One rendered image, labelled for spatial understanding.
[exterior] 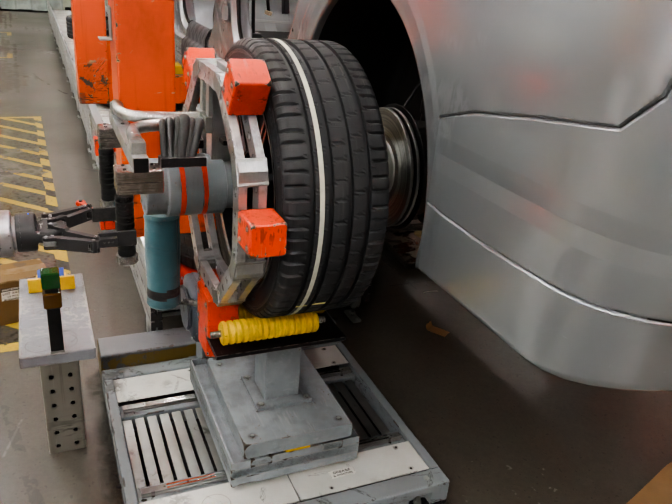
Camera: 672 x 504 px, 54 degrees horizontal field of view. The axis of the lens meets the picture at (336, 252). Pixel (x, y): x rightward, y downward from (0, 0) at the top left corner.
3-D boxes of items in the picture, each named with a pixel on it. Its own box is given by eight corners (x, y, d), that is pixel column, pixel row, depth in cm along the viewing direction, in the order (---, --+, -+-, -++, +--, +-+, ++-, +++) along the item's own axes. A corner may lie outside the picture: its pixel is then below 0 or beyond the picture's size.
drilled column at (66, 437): (86, 447, 194) (75, 321, 177) (49, 454, 190) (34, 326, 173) (84, 426, 202) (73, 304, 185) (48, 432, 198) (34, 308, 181)
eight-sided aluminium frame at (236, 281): (263, 338, 147) (273, 89, 125) (233, 342, 144) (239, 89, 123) (206, 243, 192) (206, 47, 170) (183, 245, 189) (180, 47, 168)
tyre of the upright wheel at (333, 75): (296, 294, 201) (402, 323, 141) (219, 303, 192) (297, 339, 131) (279, 72, 196) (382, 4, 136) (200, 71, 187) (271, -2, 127)
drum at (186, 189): (240, 220, 156) (242, 162, 150) (147, 227, 147) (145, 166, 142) (225, 200, 167) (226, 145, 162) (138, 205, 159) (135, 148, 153)
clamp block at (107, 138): (139, 148, 161) (138, 126, 159) (100, 149, 158) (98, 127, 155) (136, 142, 165) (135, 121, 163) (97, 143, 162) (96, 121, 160)
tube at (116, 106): (207, 128, 152) (207, 81, 148) (119, 130, 145) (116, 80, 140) (190, 111, 167) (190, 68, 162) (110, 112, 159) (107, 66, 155)
